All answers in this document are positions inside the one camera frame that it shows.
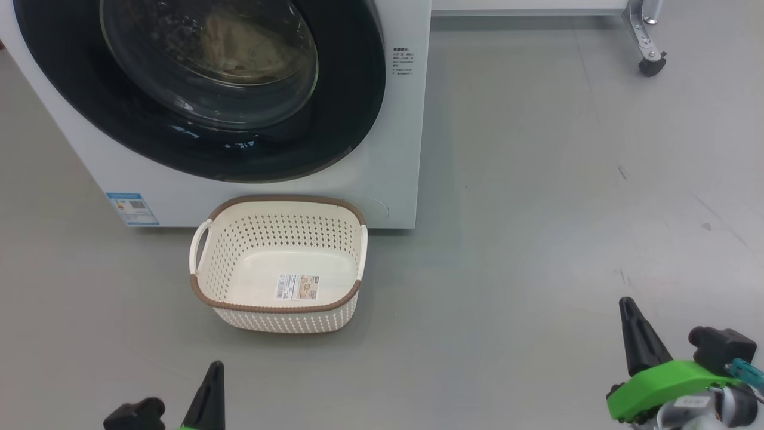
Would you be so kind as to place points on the small text sticker on washer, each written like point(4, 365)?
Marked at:
point(403, 61)

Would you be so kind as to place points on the white front-load washing machine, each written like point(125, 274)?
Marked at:
point(388, 149)

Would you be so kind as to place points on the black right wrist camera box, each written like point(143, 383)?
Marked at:
point(722, 349)

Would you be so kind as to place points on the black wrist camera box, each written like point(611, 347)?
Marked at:
point(134, 415)
point(722, 349)

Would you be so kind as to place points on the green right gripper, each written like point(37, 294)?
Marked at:
point(662, 388)

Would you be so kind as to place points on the cream perforated basket brown rim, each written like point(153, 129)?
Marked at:
point(280, 316)

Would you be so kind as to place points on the cream garment with blue print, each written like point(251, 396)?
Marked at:
point(239, 51)

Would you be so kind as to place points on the printed product label sticker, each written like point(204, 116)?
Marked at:
point(296, 287)

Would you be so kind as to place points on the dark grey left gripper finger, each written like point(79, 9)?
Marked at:
point(216, 406)
point(200, 406)

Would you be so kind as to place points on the round black glass washer door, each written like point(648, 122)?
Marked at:
point(334, 119)

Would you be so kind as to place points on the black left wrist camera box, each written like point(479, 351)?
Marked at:
point(134, 415)

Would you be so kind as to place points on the blue energy label sticker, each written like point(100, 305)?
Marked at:
point(132, 209)

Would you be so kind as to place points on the metal frame leg with caster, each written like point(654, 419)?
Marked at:
point(644, 36)

